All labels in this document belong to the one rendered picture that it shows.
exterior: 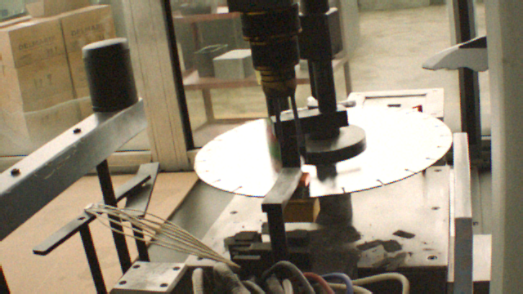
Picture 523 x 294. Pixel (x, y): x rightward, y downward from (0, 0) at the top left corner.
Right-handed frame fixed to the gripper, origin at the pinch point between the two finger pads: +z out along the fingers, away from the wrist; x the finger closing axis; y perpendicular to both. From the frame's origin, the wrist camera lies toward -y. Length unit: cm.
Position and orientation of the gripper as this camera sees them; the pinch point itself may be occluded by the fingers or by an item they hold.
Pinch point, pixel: (456, 123)
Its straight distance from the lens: 74.0
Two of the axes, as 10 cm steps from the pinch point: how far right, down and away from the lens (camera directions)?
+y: 5.7, -3.3, 7.5
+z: -6.0, 4.6, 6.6
